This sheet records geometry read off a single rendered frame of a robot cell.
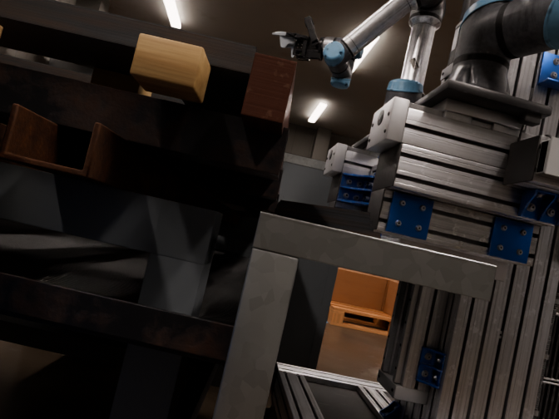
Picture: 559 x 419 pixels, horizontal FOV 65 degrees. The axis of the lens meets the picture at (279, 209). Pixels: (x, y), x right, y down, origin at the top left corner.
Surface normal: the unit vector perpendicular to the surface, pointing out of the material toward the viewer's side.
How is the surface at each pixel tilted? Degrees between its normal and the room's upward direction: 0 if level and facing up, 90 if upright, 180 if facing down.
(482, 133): 90
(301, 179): 90
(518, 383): 90
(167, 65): 90
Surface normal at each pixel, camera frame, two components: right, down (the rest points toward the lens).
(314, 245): 0.01, -0.06
